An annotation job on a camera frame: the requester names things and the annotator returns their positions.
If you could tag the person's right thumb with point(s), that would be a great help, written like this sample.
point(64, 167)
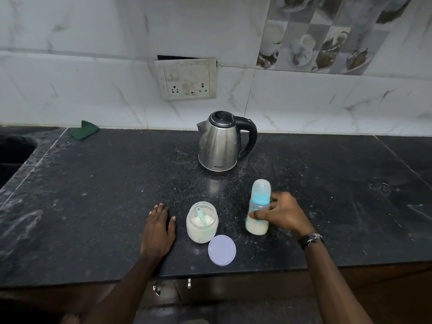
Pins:
point(261, 215)

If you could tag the light blue measuring scoop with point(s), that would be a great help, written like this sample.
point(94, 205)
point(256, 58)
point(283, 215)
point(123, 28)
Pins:
point(201, 215)

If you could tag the person's left thumb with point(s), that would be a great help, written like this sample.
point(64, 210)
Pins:
point(171, 227)

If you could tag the person's left hand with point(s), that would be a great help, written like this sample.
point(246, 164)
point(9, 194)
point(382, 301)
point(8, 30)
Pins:
point(156, 232)

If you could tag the person's left forearm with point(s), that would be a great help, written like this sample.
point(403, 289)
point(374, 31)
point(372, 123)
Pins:
point(116, 288)

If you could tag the dark kitchen sink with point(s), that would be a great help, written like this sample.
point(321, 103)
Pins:
point(11, 155)

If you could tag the person's right forearm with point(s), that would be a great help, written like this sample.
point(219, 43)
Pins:
point(332, 283)

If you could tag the white wall switch socket panel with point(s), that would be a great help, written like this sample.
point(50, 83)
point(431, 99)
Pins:
point(186, 79)

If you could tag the clear jar of milk powder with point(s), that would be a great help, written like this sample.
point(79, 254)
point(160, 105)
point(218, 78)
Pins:
point(201, 226)

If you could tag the stainless steel electric kettle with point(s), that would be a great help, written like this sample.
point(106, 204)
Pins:
point(222, 141)

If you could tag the person's right hand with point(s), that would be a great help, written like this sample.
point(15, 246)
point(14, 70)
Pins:
point(286, 214)

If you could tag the dark wooden base cabinet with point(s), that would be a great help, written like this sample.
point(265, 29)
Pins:
point(236, 293)

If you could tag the green scrub cloth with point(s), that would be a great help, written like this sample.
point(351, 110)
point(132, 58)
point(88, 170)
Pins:
point(83, 130)

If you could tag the lilac round jar lid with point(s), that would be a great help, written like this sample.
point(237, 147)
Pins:
point(221, 250)

